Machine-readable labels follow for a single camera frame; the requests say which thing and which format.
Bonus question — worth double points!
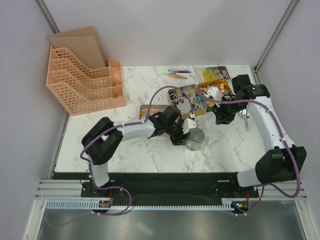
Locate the paperback book with yellow cover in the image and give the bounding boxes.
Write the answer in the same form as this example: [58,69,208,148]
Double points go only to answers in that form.
[196,65,231,82]

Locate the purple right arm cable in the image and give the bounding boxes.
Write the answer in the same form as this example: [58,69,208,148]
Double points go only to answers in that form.
[197,92,301,217]

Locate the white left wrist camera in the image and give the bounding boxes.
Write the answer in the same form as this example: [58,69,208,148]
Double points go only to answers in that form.
[182,118,198,135]

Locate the orange highlighter pen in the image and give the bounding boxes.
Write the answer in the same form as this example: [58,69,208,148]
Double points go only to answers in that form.
[169,74,188,79]

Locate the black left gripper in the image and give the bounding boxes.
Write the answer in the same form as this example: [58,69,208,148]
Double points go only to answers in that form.
[164,119,190,146]

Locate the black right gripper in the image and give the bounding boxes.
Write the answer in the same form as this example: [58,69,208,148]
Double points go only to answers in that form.
[211,96,245,125]

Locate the silver round jar lid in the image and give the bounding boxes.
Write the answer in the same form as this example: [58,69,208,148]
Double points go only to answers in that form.
[188,128,205,144]

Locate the peach plastic file organizer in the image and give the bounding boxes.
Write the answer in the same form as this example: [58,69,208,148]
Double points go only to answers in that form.
[46,26,126,116]

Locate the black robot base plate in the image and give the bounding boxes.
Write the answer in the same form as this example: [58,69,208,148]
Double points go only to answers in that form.
[81,172,259,205]

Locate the clear glass jar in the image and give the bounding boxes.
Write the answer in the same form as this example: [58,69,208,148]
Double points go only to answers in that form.
[186,138,204,151]

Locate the pink tray of gummy candies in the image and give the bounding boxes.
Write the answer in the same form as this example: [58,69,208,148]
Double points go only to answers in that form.
[139,104,168,119]

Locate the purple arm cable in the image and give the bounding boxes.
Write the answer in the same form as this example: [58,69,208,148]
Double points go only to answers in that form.
[197,92,301,217]
[46,86,198,228]

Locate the shiny metal scoop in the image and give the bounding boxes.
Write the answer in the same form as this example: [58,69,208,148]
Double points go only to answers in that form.
[239,109,250,131]

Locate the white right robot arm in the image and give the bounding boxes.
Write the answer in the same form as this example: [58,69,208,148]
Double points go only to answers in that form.
[207,74,307,197]

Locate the light blue cable duct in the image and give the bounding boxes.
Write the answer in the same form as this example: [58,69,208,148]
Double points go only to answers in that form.
[46,198,250,211]

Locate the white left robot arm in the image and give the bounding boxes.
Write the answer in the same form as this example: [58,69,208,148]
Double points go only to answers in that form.
[80,105,198,197]

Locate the gold tin of star candies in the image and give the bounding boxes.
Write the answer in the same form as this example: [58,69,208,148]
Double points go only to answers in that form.
[194,79,234,112]

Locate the gold tin of lollipops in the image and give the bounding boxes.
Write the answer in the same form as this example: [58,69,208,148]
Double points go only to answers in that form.
[168,84,208,119]

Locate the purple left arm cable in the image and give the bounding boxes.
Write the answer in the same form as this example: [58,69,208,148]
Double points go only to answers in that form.
[46,86,198,228]

